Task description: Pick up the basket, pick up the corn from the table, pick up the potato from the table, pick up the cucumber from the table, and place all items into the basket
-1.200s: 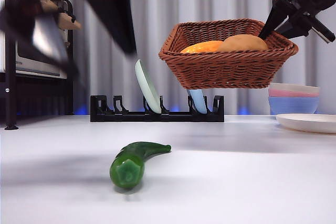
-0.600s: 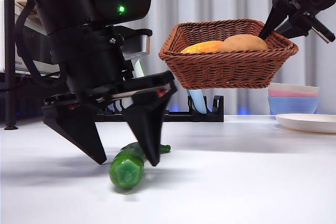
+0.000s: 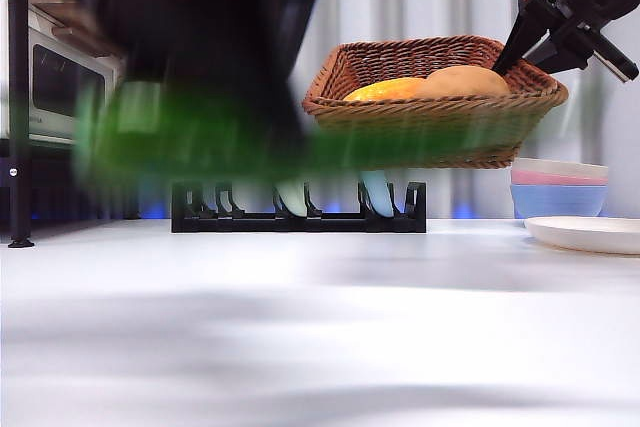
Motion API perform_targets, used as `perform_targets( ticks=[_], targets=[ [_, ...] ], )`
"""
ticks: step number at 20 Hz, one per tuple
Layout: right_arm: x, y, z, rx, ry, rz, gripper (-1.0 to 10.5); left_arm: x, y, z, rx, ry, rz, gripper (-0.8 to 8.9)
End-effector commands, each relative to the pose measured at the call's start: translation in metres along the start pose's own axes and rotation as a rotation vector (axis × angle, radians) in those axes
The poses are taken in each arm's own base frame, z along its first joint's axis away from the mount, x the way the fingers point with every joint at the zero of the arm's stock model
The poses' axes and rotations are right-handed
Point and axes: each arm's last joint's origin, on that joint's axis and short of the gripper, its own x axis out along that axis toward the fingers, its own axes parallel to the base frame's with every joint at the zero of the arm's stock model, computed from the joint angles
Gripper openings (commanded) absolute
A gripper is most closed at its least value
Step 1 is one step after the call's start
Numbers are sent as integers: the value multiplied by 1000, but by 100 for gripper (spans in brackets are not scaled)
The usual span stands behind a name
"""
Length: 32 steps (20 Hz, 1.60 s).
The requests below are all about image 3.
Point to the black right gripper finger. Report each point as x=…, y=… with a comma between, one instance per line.
x=562, y=52
x=525, y=32

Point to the tan toy potato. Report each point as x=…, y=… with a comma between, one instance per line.
x=467, y=82

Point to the brown wicker basket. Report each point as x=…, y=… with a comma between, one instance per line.
x=435, y=132

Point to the orange toy corn cob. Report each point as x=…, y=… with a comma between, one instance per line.
x=385, y=91

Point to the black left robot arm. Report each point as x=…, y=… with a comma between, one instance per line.
x=200, y=22

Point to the beige bowl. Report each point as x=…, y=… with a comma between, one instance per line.
x=555, y=166

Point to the pink bowl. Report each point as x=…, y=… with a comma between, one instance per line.
x=545, y=178

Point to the blue bowl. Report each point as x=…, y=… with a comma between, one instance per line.
x=555, y=202

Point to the cream plate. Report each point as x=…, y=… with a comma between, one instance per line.
x=585, y=234

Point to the light blue plate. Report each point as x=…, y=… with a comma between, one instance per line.
x=377, y=194

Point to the pale green plate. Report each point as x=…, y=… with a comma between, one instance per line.
x=292, y=199

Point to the black dish rack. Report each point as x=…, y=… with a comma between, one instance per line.
x=300, y=223

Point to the white microwave oven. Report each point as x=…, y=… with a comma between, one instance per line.
x=55, y=82

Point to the black metal shelf frame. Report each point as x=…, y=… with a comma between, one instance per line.
x=19, y=97

